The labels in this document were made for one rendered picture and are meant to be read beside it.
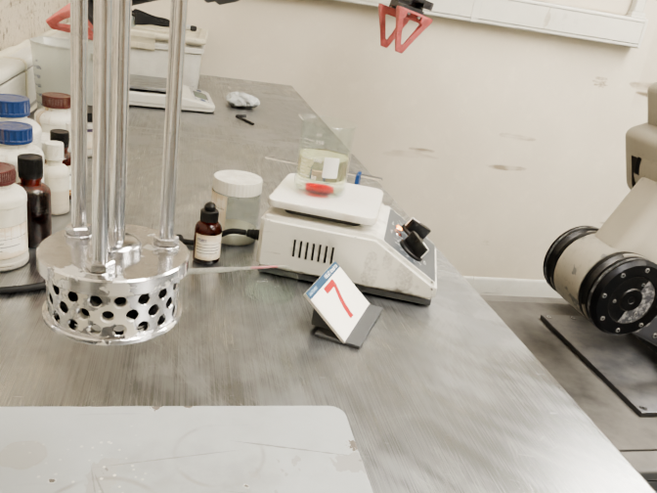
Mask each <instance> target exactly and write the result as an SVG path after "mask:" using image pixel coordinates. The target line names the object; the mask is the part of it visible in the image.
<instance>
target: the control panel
mask: <svg viewBox="0 0 657 493"><path fill-rule="evenodd" d="M406 223H407V221H406V220H405V219H403V218H402V217H401V216H400V215H398V214H397V213H396V212H395V211H394V210H392V209H390V212H389V216H388V221H387V226H386V231H385V236H384V240H385V241H386V242H387V243H388V244H389V245H390V246H392V247H393V248H394V249H395V250H397V251H398V252H399V253H400V254H402V255H403V256H404V257H405V258H406V259H408V260H409V261H410V262H411V263H412V264H413V265H414V266H415V267H416V268H418V269H419V270H420V271H421V272H422V273H424V274H425V275H426V276H427V277H429V278H430V279H431V280H432V281H434V282H435V244H433V243H432V242H430V241H429V240H428V239H427V238H425V239H423V242H424V243H425V244H426V246H427V247H428V248H429V252H428V253H427V254H426V255H425V256H424V257H423V259H422V261H416V260H414V259H413V258H411V257H410V256H409V255H408V254H407V253H406V252H405V251H404V250H403V249H402V247H401V245H400V242H401V241H402V240H404V239H405V238H406V237H407V236H408V235H407V234H406V233H405V231H404V230H403V228H402V226H403V224H406ZM397 226H400V227H401V228H402V231H401V230H400V229H398V227H397ZM396 231H398V232H400V233H401V235H402V236H399V235H398V234H397V233H396Z"/></svg>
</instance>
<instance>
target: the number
mask: <svg viewBox="0 0 657 493"><path fill-rule="evenodd" d="M312 299H313V300H314V301H315V302H316V304H317V305H318V306H319V307H320V308H321V310H322V311H323V312H324V313H325V315H326V316H327V317H328V319H329V320H330V321H331V322H332V324H333V325H334V326H335V327H336V329H337V330H338V331H339V332H340V333H341V335H343V333H344V332H345V330H346V329H347V327H348V326H349V324H350V323H351V321H352V320H353V318H354V317H355V315H356V314H357V312H358V311H359V310H360V308H361V307H362V305H363V304H364V302H365V301H366V300H365V299H364V298H363V297H362V295H361V294H360V293H359V292H358V290H357V289H356V288H355V287H354V285H353V284H352V283H351V282H350V280H349V279H348V278H347V277H346V275H345V274H344V273H343V272H342V270H341V269H340V268H338V269H337V270H336V271H335V273H334V274H333V275H332V276H331V277H330V278H329V279H328V281H327V282H326V283H325V284H324V285H323V286H322V287H321V289H320V290H319V291H318V292H317V293H316V294H315V295H314V297H313V298H312Z"/></svg>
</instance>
